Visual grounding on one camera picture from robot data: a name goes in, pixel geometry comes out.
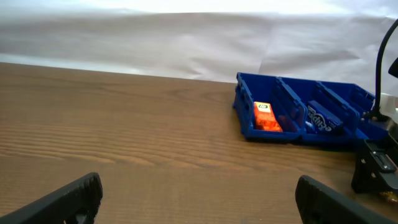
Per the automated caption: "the orange candy box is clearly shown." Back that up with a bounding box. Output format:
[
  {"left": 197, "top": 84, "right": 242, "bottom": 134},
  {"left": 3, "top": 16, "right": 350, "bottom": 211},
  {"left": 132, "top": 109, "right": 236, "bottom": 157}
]
[
  {"left": 256, "top": 118, "right": 284, "bottom": 133},
  {"left": 252, "top": 101, "right": 276, "bottom": 125}
]

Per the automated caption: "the black cable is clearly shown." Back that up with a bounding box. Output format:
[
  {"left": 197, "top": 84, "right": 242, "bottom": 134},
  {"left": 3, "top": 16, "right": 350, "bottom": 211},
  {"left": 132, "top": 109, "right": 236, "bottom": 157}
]
[{"left": 369, "top": 17, "right": 398, "bottom": 121}]

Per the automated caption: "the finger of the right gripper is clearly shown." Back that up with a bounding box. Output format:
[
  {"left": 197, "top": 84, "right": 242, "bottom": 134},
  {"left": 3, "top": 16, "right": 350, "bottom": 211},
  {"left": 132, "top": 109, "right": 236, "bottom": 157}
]
[{"left": 351, "top": 139, "right": 398, "bottom": 194}]

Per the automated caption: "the gold candy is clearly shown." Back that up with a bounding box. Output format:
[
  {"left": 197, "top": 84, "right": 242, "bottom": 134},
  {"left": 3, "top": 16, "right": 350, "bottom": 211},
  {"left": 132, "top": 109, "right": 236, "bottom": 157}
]
[{"left": 378, "top": 190, "right": 398, "bottom": 205}]

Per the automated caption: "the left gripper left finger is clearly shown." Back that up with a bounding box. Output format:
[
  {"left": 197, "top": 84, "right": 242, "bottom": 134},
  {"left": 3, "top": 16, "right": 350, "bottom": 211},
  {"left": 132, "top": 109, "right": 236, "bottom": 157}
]
[{"left": 0, "top": 172, "right": 104, "bottom": 224}]

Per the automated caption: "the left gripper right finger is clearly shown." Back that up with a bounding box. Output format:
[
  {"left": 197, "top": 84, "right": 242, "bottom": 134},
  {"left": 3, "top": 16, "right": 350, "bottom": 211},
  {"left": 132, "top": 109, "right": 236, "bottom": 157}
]
[{"left": 295, "top": 174, "right": 398, "bottom": 224}]

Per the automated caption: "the blue tray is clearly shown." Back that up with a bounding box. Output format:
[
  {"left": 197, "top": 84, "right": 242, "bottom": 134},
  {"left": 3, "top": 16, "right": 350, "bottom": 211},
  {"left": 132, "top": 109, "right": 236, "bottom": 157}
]
[{"left": 232, "top": 72, "right": 390, "bottom": 147}]

